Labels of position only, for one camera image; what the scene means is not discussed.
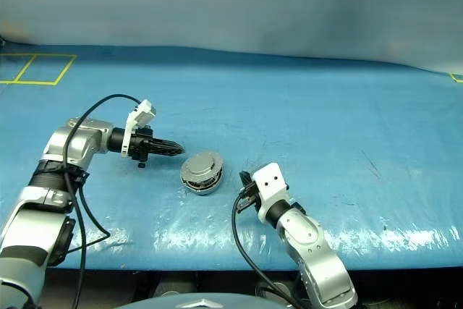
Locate blue table cover sheet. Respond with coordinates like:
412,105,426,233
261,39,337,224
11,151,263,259
0,43,463,272

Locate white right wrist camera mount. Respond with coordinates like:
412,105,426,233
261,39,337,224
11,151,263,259
251,163,291,224

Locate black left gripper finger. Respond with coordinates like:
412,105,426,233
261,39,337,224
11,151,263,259
150,146,187,158
150,137,184,150

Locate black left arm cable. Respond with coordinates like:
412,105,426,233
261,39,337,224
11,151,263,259
61,93,144,309

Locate yellow tape double square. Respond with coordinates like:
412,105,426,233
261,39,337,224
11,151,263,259
0,53,78,86

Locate motor stator with copper windings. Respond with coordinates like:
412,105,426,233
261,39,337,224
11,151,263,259
179,166,223,197

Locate grey robot torso with chevron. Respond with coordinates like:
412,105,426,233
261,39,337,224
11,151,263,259
122,289,269,309

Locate silver motor rotor cap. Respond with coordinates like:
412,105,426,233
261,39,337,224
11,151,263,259
181,149,225,184

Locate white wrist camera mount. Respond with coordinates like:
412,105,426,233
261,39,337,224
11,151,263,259
121,98,158,158
251,163,291,224

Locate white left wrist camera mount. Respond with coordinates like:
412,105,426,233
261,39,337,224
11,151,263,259
121,98,158,158

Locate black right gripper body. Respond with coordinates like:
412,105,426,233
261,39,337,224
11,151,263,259
236,170,261,213

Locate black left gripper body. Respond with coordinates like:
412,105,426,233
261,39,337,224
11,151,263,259
129,124,153,170

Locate dark round silver-topped shape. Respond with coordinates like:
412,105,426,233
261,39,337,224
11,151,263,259
254,280,294,302

